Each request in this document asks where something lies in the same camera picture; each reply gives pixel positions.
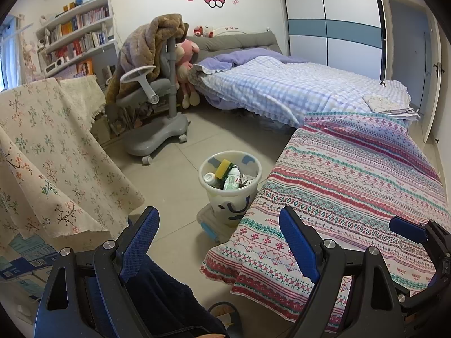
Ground cream lace-edged tablecloth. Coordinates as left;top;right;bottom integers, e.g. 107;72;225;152
59;75;108;131

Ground dark slipper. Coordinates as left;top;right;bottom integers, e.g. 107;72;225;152
206;301;244;338

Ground brown cardboard box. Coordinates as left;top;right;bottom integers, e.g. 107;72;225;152
91;113;122;145

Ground grey desk chair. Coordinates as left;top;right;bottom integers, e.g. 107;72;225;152
116;37;191;165

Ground yellow green sponge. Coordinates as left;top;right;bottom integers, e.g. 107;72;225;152
215;159;233;180

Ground brown fleece blanket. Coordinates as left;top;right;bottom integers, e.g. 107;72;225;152
106;13;190;103

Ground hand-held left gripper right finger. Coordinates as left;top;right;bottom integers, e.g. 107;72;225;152
279;206;404;338

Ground white plastic bin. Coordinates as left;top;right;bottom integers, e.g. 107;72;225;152
198;151;263;228

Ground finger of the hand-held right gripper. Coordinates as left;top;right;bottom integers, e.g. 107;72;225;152
396;268;451;312
389;215;451;264

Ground white bed headboard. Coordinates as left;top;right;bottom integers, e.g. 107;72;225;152
213;24;247;36

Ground white blue wardrobe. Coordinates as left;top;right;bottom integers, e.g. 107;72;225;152
278;0;386;81

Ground blue printed cardboard box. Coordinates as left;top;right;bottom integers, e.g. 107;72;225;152
0;232;59;301

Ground blue plaid duvet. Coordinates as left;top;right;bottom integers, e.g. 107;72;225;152
188;50;413;129

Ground floral tablecloth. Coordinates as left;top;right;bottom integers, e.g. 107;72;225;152
0;77;146;254

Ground white door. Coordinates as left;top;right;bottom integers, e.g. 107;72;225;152
386;0;443;145

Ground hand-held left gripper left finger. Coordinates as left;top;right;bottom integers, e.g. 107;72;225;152
33;206;161;338

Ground row of books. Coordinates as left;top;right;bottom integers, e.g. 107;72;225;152
49;5;110;43
53;30;108;57

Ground white bookshelf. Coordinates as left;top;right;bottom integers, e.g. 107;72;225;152
35;0;118;78

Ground clear storage box lid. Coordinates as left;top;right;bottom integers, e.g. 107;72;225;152
196;204;247;244

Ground folded pale cloth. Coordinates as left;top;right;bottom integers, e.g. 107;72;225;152
363;93;421;120

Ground grey headboard cushion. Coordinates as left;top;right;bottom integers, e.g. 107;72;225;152
185;30;282;64

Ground patterned striped blanket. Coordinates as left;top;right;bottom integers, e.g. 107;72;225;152
201;111;443;335

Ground orange cover book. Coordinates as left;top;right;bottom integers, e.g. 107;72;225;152
76;59;94;76

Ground white bottle green label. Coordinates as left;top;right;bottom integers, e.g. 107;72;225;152
223;165;242;191

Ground person's dark trouser leg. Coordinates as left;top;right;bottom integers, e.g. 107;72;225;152
85;257;226;338

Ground pink plush toy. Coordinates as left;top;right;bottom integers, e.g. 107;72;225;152
175;39;201;110

